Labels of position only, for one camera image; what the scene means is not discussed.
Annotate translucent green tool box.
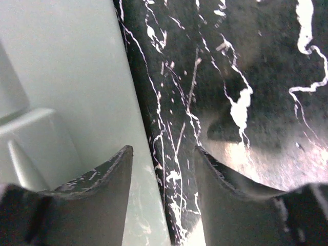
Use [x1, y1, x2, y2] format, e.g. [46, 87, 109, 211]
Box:
[1, 1, 171, 245]

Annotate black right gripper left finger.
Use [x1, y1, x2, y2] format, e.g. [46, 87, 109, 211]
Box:
[1, 145, 133, 245]

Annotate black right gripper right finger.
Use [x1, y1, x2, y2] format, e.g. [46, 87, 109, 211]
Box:
[193, 146, 327, 245]

